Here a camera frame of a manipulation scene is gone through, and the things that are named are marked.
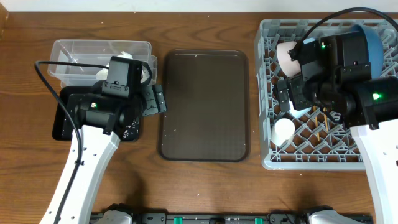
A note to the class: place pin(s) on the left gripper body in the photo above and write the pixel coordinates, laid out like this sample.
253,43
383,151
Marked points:
155,101

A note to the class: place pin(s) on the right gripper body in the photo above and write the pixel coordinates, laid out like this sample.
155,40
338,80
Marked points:
299,93

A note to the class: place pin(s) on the pink bowl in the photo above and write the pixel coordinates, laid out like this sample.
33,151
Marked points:
289,67

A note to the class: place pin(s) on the light blue bowl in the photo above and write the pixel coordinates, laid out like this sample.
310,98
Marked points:
297,113

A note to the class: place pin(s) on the wooden chopstick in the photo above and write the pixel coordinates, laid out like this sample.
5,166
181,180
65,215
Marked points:
326,119
316,122

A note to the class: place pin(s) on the white cup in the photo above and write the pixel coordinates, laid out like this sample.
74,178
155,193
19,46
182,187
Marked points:
282,131

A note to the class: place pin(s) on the white napkin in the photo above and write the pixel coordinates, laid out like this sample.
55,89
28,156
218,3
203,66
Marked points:
103,73

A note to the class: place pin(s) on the dark blue plate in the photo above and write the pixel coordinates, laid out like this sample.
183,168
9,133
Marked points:
375,49

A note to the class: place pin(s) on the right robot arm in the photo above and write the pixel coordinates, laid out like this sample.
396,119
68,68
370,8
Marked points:
343,73

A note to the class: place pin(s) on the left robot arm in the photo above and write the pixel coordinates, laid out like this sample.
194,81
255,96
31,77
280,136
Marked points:
99,119

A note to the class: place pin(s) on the grey dishwasher rack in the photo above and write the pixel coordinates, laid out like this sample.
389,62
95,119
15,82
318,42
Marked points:
337,149

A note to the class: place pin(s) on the clear plastic waste bin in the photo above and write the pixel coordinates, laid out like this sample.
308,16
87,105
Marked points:
95,52

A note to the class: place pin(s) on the dark brown serving tray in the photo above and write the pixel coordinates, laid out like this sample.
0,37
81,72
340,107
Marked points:
207,98

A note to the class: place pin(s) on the black plastic tray bin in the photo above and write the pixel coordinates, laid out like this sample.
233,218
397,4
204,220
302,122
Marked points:
62,131

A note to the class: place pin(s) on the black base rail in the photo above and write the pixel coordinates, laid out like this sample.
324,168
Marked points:
119,213

